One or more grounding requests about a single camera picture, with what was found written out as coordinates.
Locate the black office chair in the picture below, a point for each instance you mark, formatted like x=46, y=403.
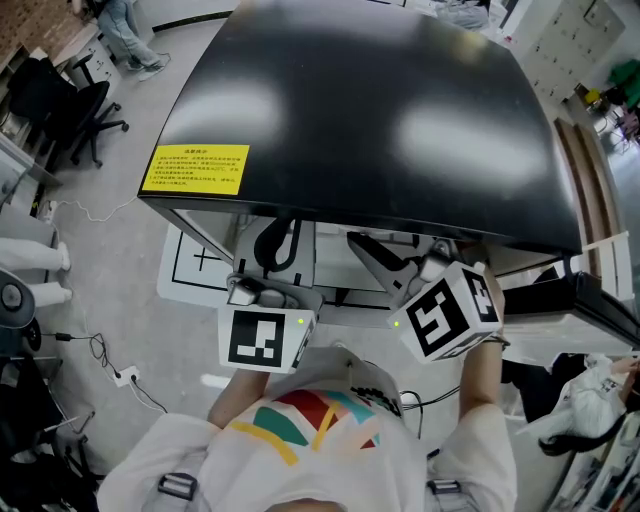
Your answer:
x=60, y=110

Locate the green garment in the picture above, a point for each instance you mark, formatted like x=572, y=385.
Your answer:
x=625, y=80

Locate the white t-shirt with colourful print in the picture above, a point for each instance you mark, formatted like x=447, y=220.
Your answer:
x=310, y=465

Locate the white frame beam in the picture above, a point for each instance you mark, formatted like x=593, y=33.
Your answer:
x=617, y=265

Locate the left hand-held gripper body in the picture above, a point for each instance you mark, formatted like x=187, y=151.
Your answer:
x=252, y=340

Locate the white drawer cabinet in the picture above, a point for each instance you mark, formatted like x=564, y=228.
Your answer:
x=97, y=65

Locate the wooden boards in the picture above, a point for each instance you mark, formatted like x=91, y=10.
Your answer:
x=585, y=190

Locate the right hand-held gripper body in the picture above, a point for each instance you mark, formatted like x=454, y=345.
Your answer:
x=440, y=320

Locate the grey locker cabinet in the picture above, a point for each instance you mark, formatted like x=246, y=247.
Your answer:
x=570, y=45

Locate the yellow box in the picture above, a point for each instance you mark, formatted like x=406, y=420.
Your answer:
x=592, y=96

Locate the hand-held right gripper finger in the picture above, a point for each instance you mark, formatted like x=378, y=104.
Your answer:
x=382, y=262

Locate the person's left forearm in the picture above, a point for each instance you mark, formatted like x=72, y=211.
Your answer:
x=237, y=397

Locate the person's right forearm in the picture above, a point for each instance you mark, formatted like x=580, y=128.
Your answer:
x=480, y=375

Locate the white power strip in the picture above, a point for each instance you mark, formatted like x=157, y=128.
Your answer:
x=126, y=376

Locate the grey round device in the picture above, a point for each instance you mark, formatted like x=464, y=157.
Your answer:
x=14, y=297

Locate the grey desk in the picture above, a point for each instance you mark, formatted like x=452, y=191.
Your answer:
x=20, y=165

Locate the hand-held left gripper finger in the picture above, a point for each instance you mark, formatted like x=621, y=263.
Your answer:
x=306, y=250
x=247, y=247

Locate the white floor mat black lines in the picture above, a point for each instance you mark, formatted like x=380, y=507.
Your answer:
x=195, y=270

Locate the black fridge with yellow label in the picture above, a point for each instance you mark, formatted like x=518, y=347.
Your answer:
x=360, y=110

